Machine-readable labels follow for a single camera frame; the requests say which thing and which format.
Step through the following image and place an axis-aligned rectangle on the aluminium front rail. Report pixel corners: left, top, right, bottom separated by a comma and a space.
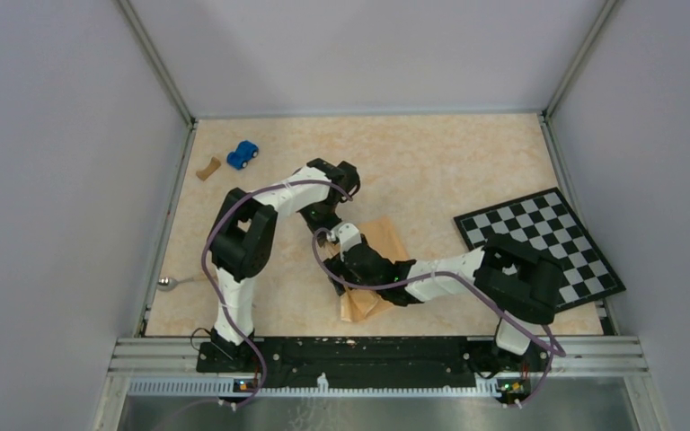
108, 336, 649, 400

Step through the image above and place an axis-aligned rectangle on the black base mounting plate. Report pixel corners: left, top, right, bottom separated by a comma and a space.
196, 336, 546, 389

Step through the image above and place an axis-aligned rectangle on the orange cloth napkin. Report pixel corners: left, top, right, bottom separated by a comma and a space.
323, 215, 419, 323

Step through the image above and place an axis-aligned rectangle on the black white checkerboard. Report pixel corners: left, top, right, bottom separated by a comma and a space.
453, 188, 626, 312

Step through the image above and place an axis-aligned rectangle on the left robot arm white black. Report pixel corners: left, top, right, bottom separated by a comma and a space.
203, 158, 360, 371

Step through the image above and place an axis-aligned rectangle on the small brown wooden piece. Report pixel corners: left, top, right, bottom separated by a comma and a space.
195, 157, 222, 181

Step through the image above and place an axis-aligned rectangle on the blue toy car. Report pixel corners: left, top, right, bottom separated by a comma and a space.
226, 140, 259, 171

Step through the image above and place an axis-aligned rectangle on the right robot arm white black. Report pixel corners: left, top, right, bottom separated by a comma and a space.
322, 234, 563, 370

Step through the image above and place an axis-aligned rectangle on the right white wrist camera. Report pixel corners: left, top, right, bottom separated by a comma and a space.
323, 222, 363, 257

